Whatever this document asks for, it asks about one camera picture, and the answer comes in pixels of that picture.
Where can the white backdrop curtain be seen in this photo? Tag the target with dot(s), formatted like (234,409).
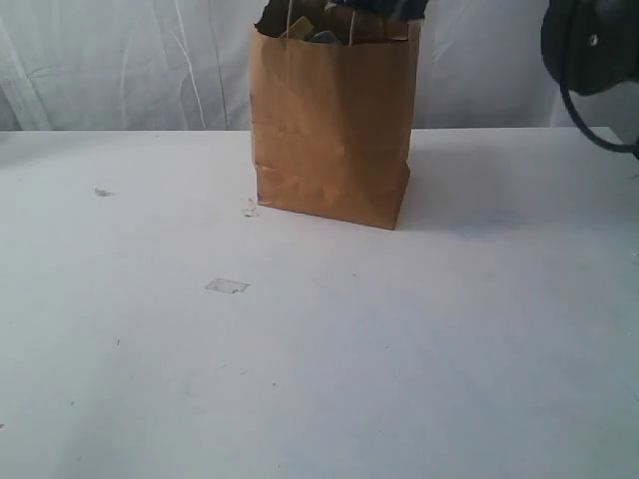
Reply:
(183,65)

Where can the long pasta packet dark blue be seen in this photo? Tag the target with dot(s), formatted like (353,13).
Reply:
(400,10)

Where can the brown paper shopping bag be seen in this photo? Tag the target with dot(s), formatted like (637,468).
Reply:
(331,124)

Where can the yellow grain bottle white cap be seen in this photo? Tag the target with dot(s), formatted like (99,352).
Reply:
(302,29)

